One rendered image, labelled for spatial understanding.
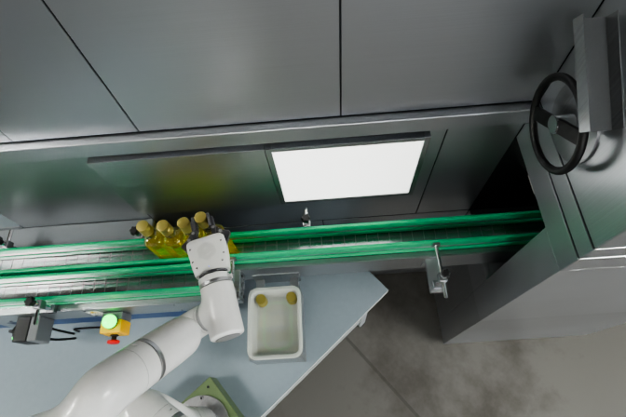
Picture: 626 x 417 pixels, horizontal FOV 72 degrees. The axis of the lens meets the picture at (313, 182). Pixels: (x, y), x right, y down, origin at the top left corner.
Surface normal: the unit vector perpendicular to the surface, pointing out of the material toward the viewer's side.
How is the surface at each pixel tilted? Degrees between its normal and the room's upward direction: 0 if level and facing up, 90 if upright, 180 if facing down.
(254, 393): 0
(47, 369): 0
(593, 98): 29
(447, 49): 90
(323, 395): 0
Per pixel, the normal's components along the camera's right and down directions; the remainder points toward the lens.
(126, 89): 0.05, 0.88
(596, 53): -0.03, 0.03
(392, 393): -0.06, -0.46
